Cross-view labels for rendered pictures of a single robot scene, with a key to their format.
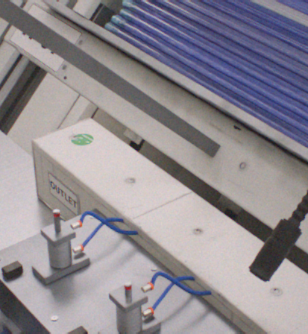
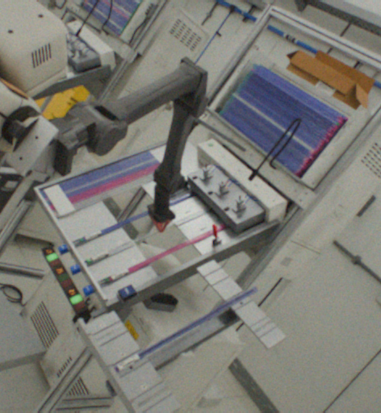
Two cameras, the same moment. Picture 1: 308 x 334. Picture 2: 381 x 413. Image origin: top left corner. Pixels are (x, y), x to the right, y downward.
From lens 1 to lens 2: 114 cm
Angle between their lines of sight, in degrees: 10
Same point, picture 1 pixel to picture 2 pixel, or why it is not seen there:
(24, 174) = (193, 152)
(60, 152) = (205, 148)
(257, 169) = (254, 156)
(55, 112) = not seen: hidden behind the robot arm
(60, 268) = (206, 177)
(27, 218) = (194, 164)
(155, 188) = (229, 159)
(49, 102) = not seen: hidden behind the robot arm
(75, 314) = (209, 188)
